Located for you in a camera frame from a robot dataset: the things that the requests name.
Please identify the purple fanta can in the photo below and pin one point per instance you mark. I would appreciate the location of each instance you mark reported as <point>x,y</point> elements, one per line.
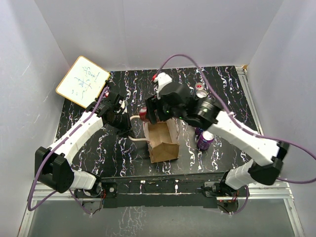
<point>198,131</point>

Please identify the red soda can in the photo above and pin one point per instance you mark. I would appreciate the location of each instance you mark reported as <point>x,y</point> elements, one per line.
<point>143,115</point>

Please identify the small white whiteboard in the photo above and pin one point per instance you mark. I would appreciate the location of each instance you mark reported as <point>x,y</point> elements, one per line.
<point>83,82</point>

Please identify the red-tab soda can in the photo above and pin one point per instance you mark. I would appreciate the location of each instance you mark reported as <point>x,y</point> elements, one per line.
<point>199,86</point>

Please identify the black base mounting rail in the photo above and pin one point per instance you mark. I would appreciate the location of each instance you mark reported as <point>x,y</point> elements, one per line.
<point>195,189</point>

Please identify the aluminium frame profile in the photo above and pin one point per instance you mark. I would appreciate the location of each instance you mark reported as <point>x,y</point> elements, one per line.
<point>268,212</point>

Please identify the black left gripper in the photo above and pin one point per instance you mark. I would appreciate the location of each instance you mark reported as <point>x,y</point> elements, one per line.
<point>127,131</point>

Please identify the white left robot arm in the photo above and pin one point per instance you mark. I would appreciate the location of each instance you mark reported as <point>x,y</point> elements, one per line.
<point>53,164</point>

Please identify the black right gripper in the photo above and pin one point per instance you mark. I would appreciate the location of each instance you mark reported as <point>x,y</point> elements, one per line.
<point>154,103</point>

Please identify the purple soda can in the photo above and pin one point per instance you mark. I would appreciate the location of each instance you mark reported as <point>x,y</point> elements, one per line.
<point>205,140</point>

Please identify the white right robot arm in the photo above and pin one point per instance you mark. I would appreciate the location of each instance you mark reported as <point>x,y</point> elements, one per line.
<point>266,155</point>

